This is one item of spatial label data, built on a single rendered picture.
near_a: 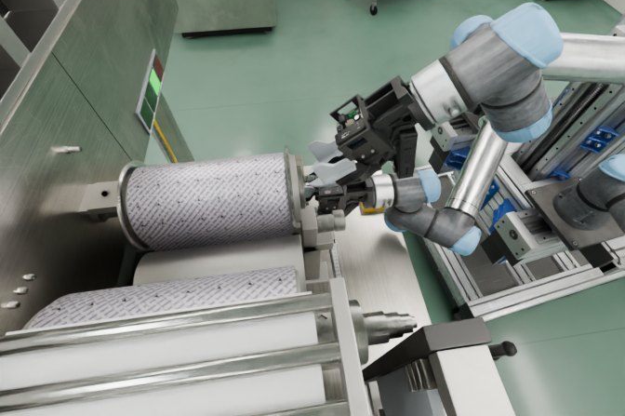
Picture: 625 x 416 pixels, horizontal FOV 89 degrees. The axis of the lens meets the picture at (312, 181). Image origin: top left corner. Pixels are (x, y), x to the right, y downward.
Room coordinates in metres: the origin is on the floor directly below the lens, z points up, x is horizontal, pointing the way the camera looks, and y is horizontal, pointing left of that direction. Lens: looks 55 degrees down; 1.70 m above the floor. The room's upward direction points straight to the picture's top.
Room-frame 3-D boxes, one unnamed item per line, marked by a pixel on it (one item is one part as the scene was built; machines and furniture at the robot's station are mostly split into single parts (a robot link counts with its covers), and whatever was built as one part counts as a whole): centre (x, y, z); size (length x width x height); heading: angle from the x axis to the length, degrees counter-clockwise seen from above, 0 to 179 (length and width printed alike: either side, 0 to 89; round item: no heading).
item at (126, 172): (0.27, 0.28, 1.25); 0.15 x 0.01 x 0.15; 8
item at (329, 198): (0.38, -0.07, 1.12); 0.12 x 0.08 x 0.09; 98
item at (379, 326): (0.07, -0.08, 1.33); 0.06 x 0.03 x 0.03; 98
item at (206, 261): (0.17, 0.14, 1.17); 0.26 x 0.12 x 0.12; 98
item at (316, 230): (0.28, -0.01, 1.05); 0.06 x 0.05 x 0.31; 98
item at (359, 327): (0.06, -0.02, 1.33); 0.06 x 0.06 x 0.06; 8
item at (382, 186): (0.39, -0.15, 1.11); 0.08 x 0.05 x 0.08; 8
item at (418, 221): (0.39, -0.24, 1.01); 0.11 x 0.08 x 0.11; 60
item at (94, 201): (0.27, 0.33, 1.28); 0.06 x 0.05 x 0.02; 98
